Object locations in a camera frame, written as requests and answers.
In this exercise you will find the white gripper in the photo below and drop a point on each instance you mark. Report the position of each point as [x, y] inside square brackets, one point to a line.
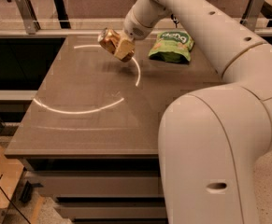
[133, 28]

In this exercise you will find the orange soda can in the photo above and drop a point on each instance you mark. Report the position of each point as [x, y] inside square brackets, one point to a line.
[109, 40]

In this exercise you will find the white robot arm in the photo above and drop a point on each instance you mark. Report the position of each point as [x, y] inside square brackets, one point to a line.
[210, 139]

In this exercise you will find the green chip bag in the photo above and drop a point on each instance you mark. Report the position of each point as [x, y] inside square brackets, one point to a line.
[172, 47]

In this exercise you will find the grey drawer cabinet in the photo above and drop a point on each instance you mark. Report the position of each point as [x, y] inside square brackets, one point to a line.
[102, 191]

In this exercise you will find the left metal bracket post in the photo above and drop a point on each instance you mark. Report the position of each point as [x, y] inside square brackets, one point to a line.
[28, 16]

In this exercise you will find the metal bracket post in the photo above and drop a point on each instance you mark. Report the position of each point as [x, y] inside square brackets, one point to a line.
[28, 16]
[251, 17]

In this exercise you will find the right metal bracket post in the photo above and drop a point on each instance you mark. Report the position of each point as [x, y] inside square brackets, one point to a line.
[251, 17]

